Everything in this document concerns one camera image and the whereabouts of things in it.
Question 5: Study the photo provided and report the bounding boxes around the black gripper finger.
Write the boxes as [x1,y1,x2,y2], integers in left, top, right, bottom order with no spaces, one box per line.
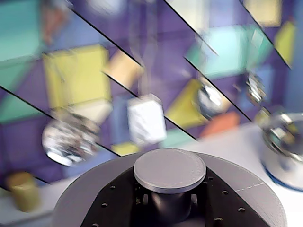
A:
[80,169,156,227]
[189,169,267,227]

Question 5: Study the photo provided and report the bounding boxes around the steel pot lid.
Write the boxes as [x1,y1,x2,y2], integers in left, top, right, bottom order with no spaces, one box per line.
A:
[255,110,303,163]

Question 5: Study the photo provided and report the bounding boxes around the steel pot with blue band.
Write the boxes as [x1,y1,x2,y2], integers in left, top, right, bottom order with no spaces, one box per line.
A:
[259,132,303,191]

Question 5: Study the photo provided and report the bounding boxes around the silver hanging slotted spatula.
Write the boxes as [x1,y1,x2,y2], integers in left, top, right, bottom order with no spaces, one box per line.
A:
[126,14,168,145]

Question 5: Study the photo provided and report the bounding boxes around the large silver hanging spoon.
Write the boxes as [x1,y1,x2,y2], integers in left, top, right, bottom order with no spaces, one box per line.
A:
[195,70,225,119]

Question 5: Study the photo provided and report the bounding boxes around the small silver hanging spoon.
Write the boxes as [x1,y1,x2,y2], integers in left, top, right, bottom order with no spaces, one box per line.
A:
[245,70,268,105]

